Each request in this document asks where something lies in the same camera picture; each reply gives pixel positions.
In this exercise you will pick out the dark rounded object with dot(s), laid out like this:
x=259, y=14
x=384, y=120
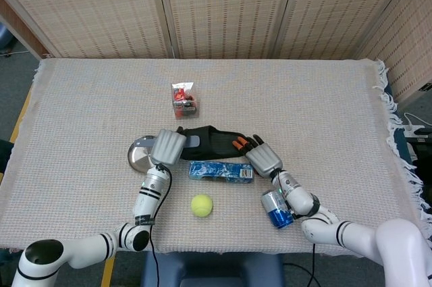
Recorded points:
x=5, y=155

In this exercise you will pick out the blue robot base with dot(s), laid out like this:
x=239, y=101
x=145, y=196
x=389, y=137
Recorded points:
x=209, y=270

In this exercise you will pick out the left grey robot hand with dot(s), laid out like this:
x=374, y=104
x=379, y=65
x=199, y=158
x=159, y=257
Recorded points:
x=167, y=147

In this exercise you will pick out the round steel bowl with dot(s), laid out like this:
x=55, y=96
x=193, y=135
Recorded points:
x=138, y=158

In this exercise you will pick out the white woven tablecloth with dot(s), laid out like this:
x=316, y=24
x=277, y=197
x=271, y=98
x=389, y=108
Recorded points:
x=287, y=104

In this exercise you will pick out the white power strip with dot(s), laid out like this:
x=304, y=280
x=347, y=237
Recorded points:
x=413, y=128

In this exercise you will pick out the blue snack package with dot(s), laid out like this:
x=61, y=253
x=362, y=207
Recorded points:
x=219, y=172

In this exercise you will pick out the black slipper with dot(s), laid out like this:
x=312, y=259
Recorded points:
x=216, y=147

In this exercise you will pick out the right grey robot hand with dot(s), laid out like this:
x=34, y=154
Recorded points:
x=265, y=160

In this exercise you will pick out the blue rounded object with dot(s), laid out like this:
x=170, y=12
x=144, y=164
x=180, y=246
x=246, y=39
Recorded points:
x=5, y=35

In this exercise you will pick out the blue drink can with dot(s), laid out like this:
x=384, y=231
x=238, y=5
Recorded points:
x=275, y=212

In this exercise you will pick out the clear box with red toy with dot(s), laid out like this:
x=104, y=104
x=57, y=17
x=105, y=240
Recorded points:
x=184, y=101

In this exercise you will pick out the bamboo folding screen panel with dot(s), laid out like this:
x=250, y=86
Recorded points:
x=337, y=10
x=408, y=47
x=226, y=10
x=84, y=10

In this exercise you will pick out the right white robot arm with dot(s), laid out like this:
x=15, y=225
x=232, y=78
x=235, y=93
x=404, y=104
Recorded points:
x=354, y=233

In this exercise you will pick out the yellow tennis ball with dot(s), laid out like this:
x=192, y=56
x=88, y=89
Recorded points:
x=202, y=205

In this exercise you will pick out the black box device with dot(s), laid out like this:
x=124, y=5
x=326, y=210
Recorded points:
x=422, y=155

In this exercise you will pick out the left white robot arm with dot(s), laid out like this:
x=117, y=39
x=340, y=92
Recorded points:
x=148, y=199

